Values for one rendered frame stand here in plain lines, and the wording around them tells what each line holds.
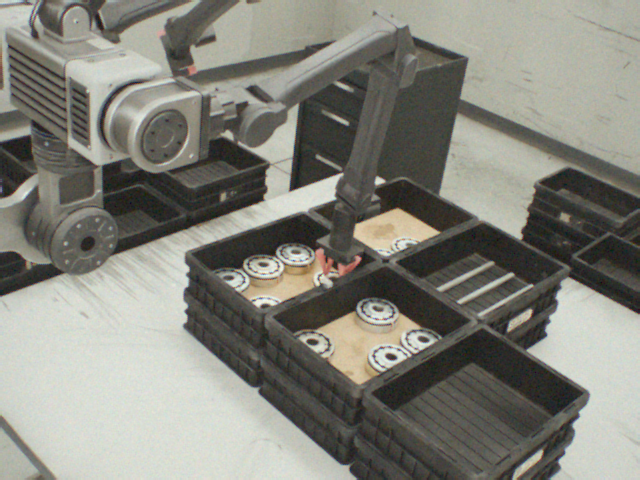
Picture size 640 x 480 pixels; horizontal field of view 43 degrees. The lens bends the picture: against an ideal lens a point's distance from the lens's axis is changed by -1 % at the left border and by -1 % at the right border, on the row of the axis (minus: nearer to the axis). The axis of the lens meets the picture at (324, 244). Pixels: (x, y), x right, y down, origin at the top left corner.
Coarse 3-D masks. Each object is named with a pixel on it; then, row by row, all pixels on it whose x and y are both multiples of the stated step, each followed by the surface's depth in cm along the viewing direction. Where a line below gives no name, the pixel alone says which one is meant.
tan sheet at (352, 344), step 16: (336, 320) 196; (352, 320) 197; (400, 320) 199; (336, 336) 191; (352, 336) 192; (368, 336) 192; (384, 336) 193; (400, 336) 194; (336, 352) 186; (352, 352) 187; (352, 368) 182
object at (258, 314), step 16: (272, 224) 212; (320, 224) 215; (224, 240) 202; (192, 256) 194; (368, 256) 205; (208, 272) 189; (352, 272) 197; (224, 288) 185; (320, 288) 189; (240, 304) 182; (256, 320) 180
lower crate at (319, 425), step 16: (272, 368) 180; (272, 384) 184; (288, 384) 178; (272, 400) 186; (288, 400) 181; (304, 400) 175; (288, 416) 183; (304, 416) 178; (320, 416) 174; (304, 432) 179; (320, 432) 176; (336, 432) 172; (352, 432) 167; (336, 448) 173; (352, 448) 172
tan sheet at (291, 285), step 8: (272, 256) 217; (320, 264) 216; (312, 272) 213; (288, 280) 208; (296, 280) 209; (304, 280) 209; (256, 288) 204; (264, 288) 204; (272, 288) 204; (280, 288) 205; (288, 288) 205; (296, 288) 206; (304, 288) 206; (248, 296) 200; (280, 296) 202; (288, 296) 202
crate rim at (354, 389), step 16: (368, 272) 198; (400, 272) 199; (336, 288) 191; (288, 304) 182; (448, 304) 190; (272, 320) 177; (288, 336) 173; (448, 336) 179; (304, 352) 170; (416, 352) 173; (320, 368) 167; (336, 368) 166; (400, 368) 168; (352, 384) 162; (368, 384) 162
